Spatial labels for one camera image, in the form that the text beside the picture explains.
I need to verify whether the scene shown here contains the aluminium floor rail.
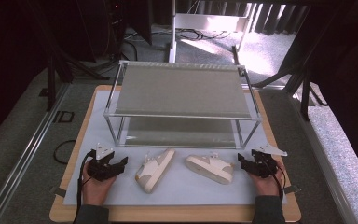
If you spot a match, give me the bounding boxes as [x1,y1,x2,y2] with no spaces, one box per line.
[0,83,72,224]
[286,92,358,224]

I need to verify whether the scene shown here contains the black cable loop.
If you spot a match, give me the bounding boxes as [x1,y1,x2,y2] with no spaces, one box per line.
[52,138,77,166]

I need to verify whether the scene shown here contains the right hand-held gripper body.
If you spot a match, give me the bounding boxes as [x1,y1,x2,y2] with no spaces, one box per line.
[245,143,289,179]

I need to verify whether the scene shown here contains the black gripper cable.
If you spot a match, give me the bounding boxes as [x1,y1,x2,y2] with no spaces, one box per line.
[260,157,287,203]
[73,148,97,224]

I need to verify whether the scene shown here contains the metal shoe rack grey shelves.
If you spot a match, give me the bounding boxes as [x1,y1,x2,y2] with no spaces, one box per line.
[103,59,264,150]

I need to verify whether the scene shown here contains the black floor cables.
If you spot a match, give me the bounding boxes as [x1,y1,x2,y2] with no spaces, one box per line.
[172,27,232,42]

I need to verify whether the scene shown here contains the black rectangular floor bracket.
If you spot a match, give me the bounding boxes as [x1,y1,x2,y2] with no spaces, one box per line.
[52,109,76,124]

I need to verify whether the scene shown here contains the black strap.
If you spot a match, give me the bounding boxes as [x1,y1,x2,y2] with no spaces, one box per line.
[48,185,67,199]
[283,184,302,196]

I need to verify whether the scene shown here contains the white metal stand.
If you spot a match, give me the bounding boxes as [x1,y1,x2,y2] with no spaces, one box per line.
[168,0,256,63]

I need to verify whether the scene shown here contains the wooden table board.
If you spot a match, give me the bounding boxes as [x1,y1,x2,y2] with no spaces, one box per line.
[48,84,303,224]

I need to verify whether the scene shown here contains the dark pleated curtain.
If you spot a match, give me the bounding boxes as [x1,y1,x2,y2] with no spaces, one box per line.
[250,2,310,35]

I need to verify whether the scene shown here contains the pale blue table mat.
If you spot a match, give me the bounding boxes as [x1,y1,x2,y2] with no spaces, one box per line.
[62,90,289,207]

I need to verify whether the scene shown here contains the white and beige sneaker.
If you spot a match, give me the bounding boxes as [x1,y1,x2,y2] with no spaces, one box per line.
[134,147,177,195]
[184,151,236,186]

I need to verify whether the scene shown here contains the person's right hand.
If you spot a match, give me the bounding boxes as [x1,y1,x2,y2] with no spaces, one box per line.
[248,169,285,198]

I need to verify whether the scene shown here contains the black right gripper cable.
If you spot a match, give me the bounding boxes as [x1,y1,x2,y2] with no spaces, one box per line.
[260,157,287,203]

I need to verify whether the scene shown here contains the black tripod stand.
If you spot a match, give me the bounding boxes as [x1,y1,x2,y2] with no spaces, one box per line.
[44,50,110,113]
[251,60,330,122]

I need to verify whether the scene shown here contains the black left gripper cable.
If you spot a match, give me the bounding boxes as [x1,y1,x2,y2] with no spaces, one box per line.
[73,148,97,224]

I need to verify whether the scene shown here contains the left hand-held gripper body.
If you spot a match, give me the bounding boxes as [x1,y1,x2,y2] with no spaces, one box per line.
[87,142,119,182]

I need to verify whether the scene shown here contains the person's left hand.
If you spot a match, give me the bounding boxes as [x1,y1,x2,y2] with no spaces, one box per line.
[81,169,117,206]

